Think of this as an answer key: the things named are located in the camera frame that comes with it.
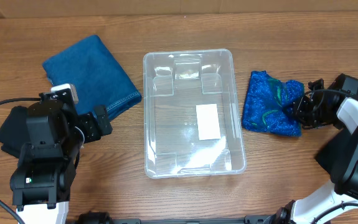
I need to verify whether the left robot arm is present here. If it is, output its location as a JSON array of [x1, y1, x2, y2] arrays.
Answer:
[[10, 100, 112, 223]]

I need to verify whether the blue denim folded cloth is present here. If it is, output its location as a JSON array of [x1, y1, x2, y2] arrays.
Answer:
[[42, 35, 142, 121]]

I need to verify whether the clear plastic storage bin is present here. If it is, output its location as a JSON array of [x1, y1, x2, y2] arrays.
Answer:
[[143, 49, 247, 179]]

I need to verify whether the blue glitter cloth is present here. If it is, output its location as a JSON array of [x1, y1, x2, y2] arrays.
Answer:
[[242, 71, 304, 137]]

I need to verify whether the white label in bin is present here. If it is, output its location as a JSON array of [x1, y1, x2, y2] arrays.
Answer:
[[196, 104, 221, 141]]

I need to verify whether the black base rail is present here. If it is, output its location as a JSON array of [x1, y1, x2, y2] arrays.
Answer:
[[67, 212, 275, 224]]

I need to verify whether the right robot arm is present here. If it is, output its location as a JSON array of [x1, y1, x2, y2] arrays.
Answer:
[[265, 73, 358, 224]]

